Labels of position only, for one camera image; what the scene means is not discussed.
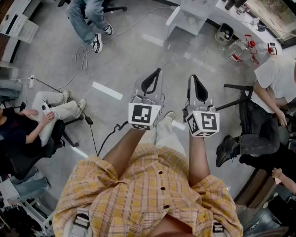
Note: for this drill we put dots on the white rack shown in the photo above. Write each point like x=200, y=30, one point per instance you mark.
x=27, y=206

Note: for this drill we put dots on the black office chair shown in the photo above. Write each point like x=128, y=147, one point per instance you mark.
x=19, y=159
x=111, y=1

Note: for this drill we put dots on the white water dispenser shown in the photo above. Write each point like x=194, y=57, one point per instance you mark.
x=195, y=6

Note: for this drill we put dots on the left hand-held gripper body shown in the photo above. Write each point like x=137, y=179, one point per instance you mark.
x=144, y=115

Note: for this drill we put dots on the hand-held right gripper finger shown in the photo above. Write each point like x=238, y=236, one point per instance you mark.
x=201, y=90

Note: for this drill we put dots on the white counter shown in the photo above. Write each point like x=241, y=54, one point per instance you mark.
x=239, y=16

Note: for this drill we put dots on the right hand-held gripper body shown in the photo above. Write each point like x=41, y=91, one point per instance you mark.
x=208, y=122

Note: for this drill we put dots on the white power strip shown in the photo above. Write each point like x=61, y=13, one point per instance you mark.
x=32, y=81

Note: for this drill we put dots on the window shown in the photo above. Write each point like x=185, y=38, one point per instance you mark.
x=273, y=9

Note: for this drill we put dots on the white waste bin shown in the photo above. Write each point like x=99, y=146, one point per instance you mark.
x=224, y=33

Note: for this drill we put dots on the person's cream shoe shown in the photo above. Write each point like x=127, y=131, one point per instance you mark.
x=169, y=115

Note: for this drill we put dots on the white shelf unit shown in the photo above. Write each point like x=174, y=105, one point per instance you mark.
x=14, y=21

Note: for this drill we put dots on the person's right forearm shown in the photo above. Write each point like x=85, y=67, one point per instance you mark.
x=198, y=157

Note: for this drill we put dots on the white floor tape strip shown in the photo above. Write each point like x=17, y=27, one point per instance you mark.
x=107, y=90

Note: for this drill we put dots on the person's left forearm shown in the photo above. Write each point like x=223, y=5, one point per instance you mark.
x=123, y=152

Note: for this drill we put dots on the person's cream trouser leg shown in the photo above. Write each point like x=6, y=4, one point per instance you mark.
x=167, y=137

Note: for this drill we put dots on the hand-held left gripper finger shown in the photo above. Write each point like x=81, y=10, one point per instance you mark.
x=146, y=83

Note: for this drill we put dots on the yellow plaid shirt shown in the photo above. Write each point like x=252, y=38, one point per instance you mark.
x=143, y=196

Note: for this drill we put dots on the white phone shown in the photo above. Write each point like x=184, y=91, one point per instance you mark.
x=46, y=108

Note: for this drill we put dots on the clear water jug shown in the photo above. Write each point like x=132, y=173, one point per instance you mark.
x=261, y=51
x=240, y=51

